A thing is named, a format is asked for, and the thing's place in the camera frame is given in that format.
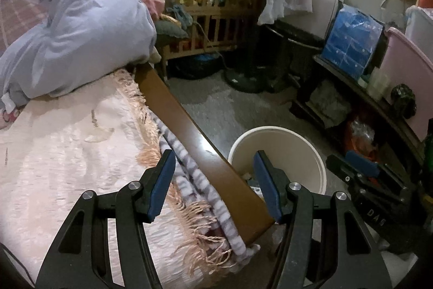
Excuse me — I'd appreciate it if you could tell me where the black plastic bag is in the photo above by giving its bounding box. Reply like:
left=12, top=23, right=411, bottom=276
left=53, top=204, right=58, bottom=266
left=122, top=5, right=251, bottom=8
left=172, top=54, right=225, bottom=80

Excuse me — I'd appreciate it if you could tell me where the dark green camouflage object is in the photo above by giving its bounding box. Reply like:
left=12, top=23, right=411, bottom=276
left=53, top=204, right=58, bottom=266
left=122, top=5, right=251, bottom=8
left=391, top=84, right=416, bottom=120

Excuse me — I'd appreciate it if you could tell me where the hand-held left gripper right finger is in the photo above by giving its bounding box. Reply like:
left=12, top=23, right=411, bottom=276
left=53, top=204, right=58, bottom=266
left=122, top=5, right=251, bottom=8
left=253, top=150, right=393, bottom=289

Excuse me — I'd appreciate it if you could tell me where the green pillow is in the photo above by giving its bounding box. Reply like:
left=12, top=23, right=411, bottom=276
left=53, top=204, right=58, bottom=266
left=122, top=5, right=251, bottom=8
left=154, top=20, right=188, bottom=39

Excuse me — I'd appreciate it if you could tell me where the blue plastic package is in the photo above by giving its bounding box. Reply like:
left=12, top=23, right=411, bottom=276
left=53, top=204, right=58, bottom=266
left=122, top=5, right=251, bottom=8
left=321, top=4, right=385, bottom=80

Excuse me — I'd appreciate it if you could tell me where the wooden crib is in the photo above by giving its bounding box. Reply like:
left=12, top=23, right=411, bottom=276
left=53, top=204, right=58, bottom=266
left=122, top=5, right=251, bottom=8
left=144, top=0, right=268, bottom=78

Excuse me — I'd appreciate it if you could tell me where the white power cable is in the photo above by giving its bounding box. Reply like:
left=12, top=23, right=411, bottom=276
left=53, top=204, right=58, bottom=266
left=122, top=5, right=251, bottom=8
left=194, top=21, right=231, bottom=69

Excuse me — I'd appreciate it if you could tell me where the cream plastic bucket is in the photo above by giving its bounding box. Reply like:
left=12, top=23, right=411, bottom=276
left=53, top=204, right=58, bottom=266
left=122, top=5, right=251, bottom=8
left=227, top=127, right=327, bottom=205

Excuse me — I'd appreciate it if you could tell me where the grey woven sack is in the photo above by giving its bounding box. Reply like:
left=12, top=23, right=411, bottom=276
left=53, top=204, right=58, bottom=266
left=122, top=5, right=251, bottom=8
left=309, top=79, right=352, bottom=127

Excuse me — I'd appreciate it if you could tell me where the pink plastic tub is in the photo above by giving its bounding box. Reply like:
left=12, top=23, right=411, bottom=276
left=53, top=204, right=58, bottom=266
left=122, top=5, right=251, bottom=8
left=380, top=27, right=433, bottom=142

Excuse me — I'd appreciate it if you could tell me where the blue green cloth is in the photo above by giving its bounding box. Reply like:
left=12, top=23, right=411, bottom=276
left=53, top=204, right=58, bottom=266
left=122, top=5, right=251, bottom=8
left=166, top=3, right=193, bottom=29

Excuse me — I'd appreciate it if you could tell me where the white plastic tub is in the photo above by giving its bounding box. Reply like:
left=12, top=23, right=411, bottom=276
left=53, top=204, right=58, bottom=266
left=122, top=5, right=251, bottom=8
left=404, top=5, right=433, bottom=56

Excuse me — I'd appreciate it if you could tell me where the pink fringed blanket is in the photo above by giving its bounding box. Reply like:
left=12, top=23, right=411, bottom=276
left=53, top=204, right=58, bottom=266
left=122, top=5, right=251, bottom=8
left=0, top=67, right=234, bottom=289

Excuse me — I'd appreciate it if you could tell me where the lavender quilt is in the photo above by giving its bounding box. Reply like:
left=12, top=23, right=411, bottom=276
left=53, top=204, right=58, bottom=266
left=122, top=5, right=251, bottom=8
left=0, top=0, right=158, bottom=107

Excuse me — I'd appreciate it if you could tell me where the orange plastic bag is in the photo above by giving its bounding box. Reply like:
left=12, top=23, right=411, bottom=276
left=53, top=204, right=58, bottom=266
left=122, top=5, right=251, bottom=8
left=345, top=113, right=379, bottom=163

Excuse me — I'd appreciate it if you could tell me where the dark wooden shelf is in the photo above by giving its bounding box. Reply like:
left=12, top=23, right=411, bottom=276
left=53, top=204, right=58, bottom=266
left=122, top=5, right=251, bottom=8
left=291, top=54, right=433, bottom=174

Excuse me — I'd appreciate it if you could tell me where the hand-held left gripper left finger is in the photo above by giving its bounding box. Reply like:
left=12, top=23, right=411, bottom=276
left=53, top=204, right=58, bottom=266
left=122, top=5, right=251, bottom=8
left=35, top=149, right=176, bottom=289

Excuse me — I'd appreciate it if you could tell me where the wooden bed frame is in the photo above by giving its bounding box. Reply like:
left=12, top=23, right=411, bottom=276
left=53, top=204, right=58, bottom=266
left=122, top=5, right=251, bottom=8
left=135, top=64, right=276, bottom=247

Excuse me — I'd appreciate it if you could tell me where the stack of clear plastic cups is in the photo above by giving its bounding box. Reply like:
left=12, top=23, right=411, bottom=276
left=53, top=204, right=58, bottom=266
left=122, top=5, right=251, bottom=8
left=367, top=67, right=393, bottom=102

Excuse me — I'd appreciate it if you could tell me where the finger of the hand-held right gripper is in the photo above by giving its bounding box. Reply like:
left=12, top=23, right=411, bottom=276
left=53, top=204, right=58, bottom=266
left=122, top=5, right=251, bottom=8
left=345, top=150, right=403, bottom=188
left=326, top=155, right=364, bottom=186

